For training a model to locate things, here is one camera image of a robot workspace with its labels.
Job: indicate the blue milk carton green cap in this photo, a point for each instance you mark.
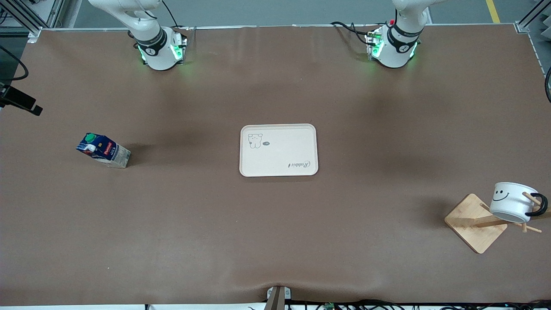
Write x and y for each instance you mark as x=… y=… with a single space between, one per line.
x=105 y=150

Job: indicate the white smiley face mug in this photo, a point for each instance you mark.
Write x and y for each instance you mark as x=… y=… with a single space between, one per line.
x=510 y=200

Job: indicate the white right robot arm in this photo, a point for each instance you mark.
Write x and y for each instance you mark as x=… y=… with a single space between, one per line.
x=159 y=56

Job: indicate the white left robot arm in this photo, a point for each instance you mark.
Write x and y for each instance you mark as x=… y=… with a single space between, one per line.
x=394 y=54

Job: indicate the cream rectangular tray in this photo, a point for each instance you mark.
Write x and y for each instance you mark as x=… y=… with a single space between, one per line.
x=280 y=159

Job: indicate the wooden mug stand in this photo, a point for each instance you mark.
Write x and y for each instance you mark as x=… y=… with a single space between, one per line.
x=473 y=228

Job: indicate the aluminium frame strut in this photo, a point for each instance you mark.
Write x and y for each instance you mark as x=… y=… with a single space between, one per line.
x=34 y=30
x=523 y=26

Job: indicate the metal table edge bracket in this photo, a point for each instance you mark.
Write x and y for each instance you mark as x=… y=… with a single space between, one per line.
x=277 y=299

